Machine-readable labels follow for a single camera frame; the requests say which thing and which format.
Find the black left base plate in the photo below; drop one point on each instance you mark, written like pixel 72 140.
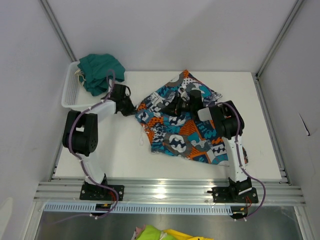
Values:
pixel 90 192

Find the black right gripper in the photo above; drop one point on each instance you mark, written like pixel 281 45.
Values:
pixel 173 107

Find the aluminium mounting rail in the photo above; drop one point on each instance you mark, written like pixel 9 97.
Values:
pixel 167 191

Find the aluminium frame post right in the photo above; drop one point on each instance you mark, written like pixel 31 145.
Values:
pixel 284 30

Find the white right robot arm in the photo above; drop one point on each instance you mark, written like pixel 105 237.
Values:
pixel 229 126

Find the white plastic basket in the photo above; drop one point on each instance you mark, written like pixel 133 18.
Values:
pixel 74 95

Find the green folded shorts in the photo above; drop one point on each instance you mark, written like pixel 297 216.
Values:
pixel 96 70

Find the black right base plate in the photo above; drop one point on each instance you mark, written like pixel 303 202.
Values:
pixel 223 194

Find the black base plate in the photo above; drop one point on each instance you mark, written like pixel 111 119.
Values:
pixel 90 192
pixel 223 194

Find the colourful patterned shorts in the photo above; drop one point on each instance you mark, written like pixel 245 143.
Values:
pixel 179 133

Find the lime green cloth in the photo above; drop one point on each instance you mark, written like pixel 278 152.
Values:
pixel 149 232

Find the white slotted cable duct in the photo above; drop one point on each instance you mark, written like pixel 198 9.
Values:
pixel 133 208

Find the aluminium frame post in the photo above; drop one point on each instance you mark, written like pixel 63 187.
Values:
pixel 48 11
pixel 284 30

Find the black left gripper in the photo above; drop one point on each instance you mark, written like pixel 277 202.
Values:
pixel 132 109

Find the yellow cloth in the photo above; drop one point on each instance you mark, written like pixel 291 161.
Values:
pixel 180 235

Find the aluminium frame post left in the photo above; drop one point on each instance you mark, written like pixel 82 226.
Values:
pixel 48 11

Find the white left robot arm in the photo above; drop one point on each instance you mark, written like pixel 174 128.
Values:
pixel 81 133

